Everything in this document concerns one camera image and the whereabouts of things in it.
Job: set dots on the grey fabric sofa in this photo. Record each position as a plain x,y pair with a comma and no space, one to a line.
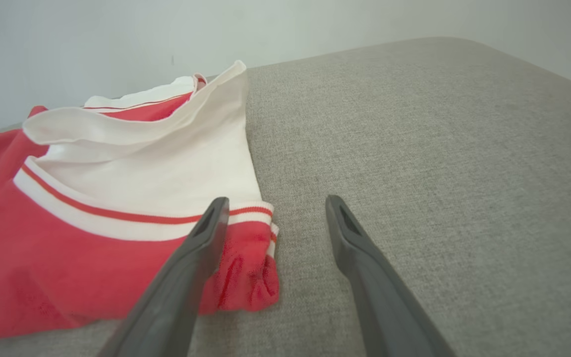
439,163

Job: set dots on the red jersey with white trim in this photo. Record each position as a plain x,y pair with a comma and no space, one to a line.
67,277

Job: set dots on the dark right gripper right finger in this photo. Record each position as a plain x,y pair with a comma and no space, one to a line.
384,307

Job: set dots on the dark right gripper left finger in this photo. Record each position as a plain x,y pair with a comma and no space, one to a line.
176,297

